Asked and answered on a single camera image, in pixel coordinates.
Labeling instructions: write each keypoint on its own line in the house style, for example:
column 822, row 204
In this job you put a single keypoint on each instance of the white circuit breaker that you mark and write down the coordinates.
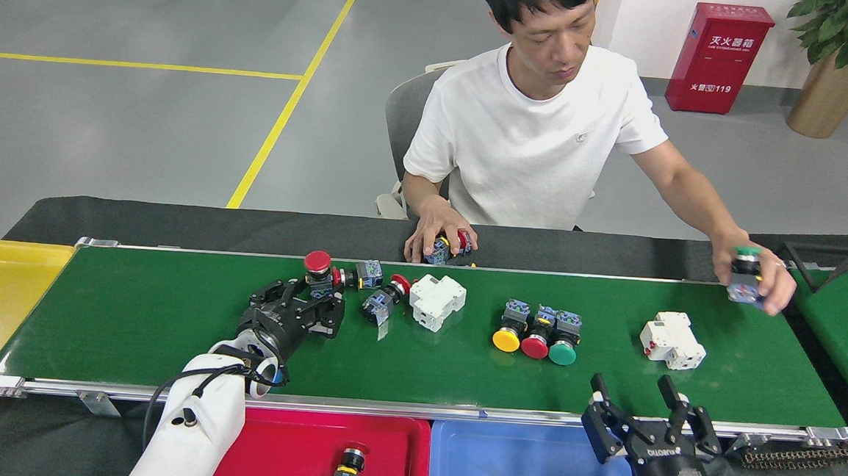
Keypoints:
column 672, row 341
column 435, row 303

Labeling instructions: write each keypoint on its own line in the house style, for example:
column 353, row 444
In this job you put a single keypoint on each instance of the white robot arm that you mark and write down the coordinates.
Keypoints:
column 199, row 423

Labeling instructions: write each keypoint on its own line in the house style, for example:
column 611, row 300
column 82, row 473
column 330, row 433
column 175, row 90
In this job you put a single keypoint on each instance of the person's right forearm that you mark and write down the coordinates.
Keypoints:
column 423, row 190

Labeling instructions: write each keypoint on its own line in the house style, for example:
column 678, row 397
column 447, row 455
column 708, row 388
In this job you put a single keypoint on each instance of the person's left forearm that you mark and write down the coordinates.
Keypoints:
column 709, row 211

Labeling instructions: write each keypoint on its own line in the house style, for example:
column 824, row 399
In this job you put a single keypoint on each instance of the long green conveyor belt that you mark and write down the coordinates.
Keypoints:
column 168, row 325

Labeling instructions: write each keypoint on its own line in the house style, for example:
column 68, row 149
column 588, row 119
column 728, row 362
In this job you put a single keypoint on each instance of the person's right hand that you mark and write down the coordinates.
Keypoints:
column 432, row 224

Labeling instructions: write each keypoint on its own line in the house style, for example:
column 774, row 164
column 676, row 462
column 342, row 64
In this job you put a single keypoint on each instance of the person's left hand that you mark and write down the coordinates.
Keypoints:
column 775, row 281

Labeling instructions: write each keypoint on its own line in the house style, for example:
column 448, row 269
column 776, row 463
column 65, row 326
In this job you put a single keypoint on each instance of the blue plastic bin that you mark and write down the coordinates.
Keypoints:
column 528, row 469

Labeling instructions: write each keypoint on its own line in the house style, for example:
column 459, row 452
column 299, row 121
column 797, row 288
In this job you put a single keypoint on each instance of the red plastic bin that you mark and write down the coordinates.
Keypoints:
column 293, row 451

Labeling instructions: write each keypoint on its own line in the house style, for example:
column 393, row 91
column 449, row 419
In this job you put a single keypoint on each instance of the grey office chair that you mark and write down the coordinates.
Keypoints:
column 402, row 111

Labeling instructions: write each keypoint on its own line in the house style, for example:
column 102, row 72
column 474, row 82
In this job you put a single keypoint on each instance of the person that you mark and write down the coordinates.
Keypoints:
column 525, row 141

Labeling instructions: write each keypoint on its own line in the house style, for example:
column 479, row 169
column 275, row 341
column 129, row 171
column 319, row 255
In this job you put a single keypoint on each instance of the red fire extinguisher box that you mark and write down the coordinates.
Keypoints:
column 718, row 61

